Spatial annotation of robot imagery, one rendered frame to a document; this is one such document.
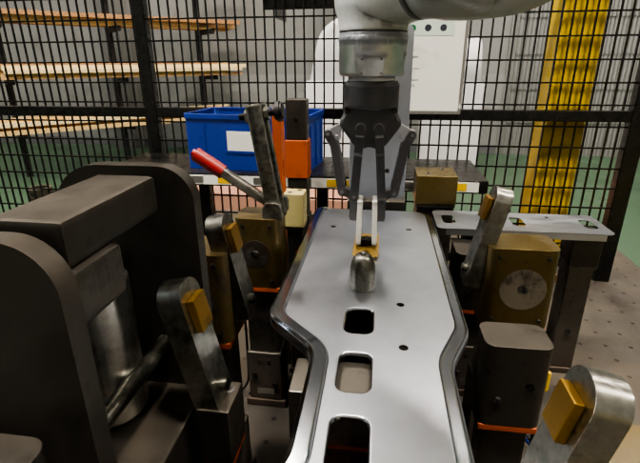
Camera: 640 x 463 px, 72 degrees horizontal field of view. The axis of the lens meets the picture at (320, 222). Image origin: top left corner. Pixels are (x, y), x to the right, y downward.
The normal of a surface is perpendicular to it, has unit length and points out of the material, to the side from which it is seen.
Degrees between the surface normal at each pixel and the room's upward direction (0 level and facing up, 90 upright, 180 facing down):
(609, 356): 0
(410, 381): 0
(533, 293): 90
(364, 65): 90
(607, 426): 90
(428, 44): 90
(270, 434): 0
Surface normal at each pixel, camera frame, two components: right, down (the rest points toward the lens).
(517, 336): 0.00, -0.94
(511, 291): -0.14, 0.34
